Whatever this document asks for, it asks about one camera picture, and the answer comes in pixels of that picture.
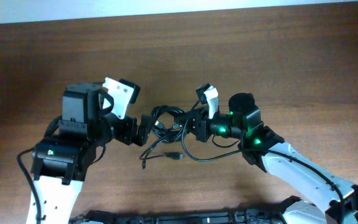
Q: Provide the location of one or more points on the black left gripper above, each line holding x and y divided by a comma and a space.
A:
130, 133

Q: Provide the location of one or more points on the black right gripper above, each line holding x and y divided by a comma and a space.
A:
201, 126

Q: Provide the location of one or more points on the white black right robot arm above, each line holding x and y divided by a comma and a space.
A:
329, 198

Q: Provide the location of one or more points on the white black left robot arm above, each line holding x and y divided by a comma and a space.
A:
93, 114

